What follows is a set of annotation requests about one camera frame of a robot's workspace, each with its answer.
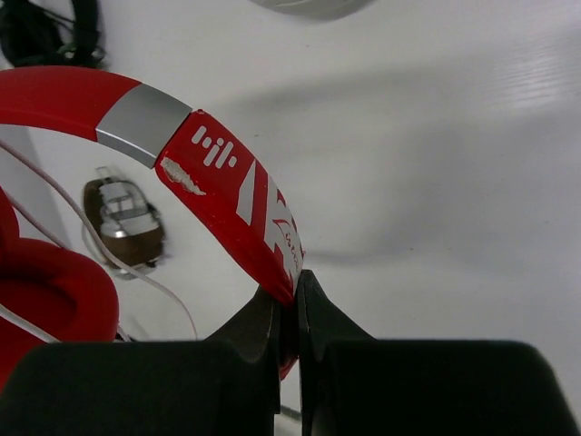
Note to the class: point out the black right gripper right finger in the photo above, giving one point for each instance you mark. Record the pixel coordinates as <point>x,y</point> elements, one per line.
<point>354,384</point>

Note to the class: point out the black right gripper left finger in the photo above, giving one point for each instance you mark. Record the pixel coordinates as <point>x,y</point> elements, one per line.
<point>226,384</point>

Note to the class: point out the red headphones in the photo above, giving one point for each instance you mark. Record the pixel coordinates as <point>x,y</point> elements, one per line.
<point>201,162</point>

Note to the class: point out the brown silver headphones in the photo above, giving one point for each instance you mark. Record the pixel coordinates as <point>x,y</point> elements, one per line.
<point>128,225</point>

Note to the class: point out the grey white headphones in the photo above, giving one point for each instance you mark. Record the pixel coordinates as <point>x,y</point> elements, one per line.
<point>321,10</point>

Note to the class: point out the black headphones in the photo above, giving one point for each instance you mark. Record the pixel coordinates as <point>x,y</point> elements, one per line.
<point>32,35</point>

